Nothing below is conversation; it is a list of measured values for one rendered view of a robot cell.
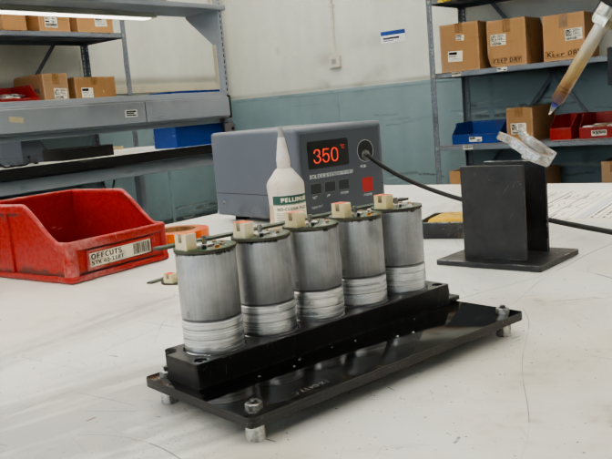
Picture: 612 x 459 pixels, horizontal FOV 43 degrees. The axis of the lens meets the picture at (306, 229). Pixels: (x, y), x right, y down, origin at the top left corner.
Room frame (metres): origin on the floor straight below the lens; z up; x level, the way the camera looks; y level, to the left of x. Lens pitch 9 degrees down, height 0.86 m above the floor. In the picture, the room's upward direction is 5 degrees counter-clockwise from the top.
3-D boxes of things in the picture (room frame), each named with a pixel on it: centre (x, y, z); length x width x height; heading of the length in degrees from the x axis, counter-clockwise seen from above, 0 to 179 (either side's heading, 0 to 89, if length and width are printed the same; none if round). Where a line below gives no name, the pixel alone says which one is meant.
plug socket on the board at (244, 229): (0.32, 0.03, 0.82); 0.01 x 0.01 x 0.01; 40
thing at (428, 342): (0.33, -0.01, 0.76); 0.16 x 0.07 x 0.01; 130
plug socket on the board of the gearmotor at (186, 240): (0.30, 0.05, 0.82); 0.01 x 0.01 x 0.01; 40
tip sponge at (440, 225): (0.64, -0.14, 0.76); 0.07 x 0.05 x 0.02; 65
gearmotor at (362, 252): (0.36, -0.02, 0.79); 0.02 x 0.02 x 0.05
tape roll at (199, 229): (0.73, 0.12, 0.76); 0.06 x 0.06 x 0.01
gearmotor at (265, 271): (0.33, 0.02, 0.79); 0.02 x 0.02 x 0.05
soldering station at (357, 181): (0.84, 0.00, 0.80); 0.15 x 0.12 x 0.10; 38
